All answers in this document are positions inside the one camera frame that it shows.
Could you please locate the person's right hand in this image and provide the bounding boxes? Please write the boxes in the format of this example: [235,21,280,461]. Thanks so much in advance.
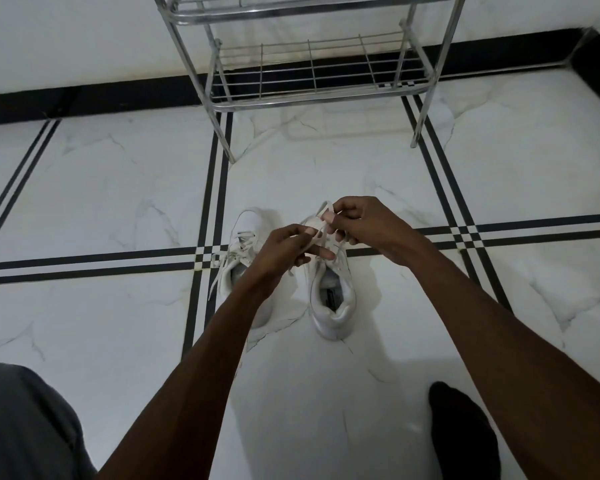
[325,196,432,269]

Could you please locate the person's left hand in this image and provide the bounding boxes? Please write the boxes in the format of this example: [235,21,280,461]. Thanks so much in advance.
[248,224,337,295]

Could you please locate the white shoelace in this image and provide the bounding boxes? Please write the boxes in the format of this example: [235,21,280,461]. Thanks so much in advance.
[208,234,261,301]
[300,201,337,241]

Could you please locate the person's left forearm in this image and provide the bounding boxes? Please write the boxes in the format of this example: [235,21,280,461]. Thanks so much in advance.
[96,275,282,480]

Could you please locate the person's right forearm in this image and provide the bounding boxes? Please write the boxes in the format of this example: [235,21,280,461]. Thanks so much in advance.
[404,240,600,480]

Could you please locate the white sneaker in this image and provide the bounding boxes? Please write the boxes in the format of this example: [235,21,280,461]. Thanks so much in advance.
[300,211,357,342]
[215,208,282,329]

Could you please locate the person's black socked foot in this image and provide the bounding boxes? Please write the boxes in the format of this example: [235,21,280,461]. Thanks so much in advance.
[428,381,502,480]

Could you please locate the person's grey trouser leg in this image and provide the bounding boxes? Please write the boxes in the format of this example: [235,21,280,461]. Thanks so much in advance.
[0,362,99,480]

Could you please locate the steel wire shoe rack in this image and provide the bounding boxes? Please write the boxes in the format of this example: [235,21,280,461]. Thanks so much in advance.
[152,0,469,165]

